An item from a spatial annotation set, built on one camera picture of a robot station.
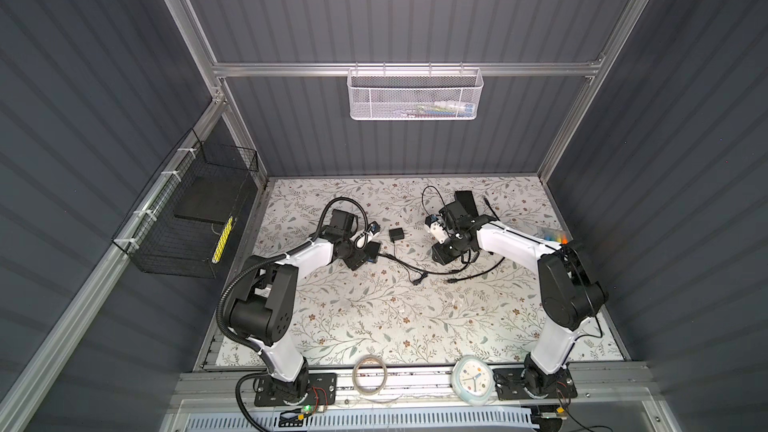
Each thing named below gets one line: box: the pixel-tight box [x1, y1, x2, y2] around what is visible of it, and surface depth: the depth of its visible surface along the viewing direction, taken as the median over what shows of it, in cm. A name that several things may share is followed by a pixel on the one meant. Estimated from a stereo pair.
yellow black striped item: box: [212, 216, 233, 264], surface depth 71 cm
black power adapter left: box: [388, 227, 405, 243], surface depth 104 cm
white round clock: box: [451, 355, 495, 406], surface depth 74 cm
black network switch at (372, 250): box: [364, 241, 381, 263], surface depth 98 cm
